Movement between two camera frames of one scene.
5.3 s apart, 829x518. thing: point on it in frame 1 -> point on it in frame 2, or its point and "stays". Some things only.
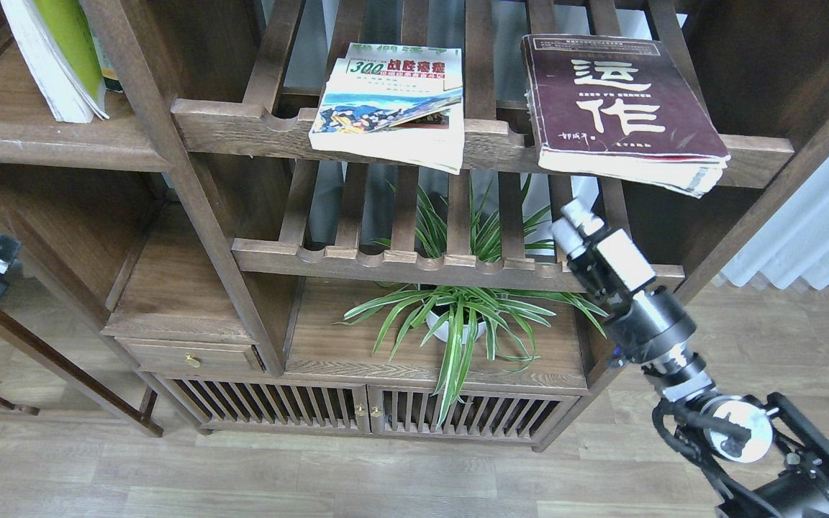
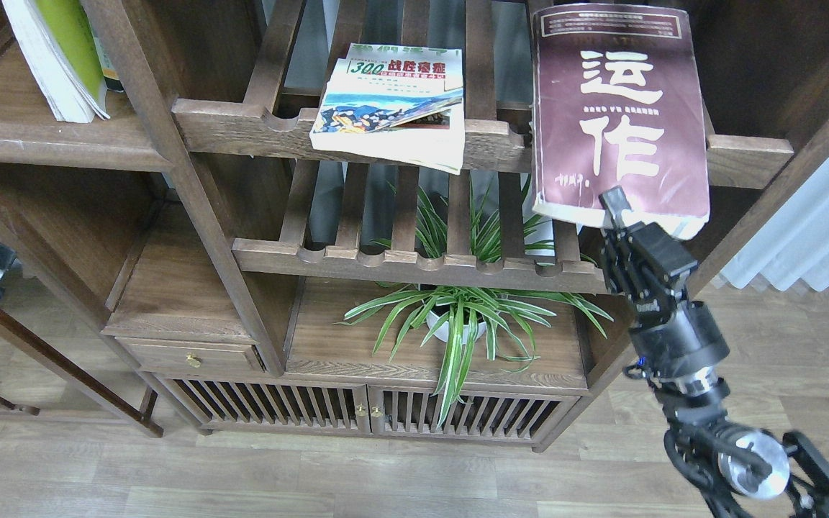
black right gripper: x=642 y=319 -> x=648 y=270
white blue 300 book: x=400 y=101 stays
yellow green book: x=53 y=37 stays
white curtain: x=824 y=228 stays
